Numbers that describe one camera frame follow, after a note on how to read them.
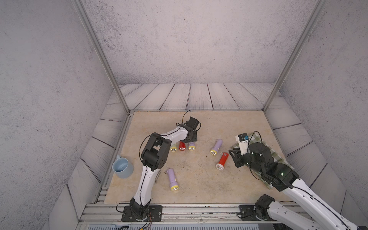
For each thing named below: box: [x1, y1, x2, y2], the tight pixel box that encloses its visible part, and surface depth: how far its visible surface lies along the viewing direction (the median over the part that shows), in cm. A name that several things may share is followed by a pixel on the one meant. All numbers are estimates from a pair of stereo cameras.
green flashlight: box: [170, 143, 178, 152], surface depth 98 cm
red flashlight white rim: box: [215, 152, 230, 171], surface depth 89 cm
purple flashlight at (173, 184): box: [166, 167, 179, 192], surface depth 83 cm
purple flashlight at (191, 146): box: [188, 141, 196, 151], surface depth 98 cm
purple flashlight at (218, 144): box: [209, 138, 223, 156], surface depth 97 cm
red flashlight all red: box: [178, 140, 186, 151], surface depth 98 cm
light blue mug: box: [112, 154, 135, 179], surface depth 86 cm
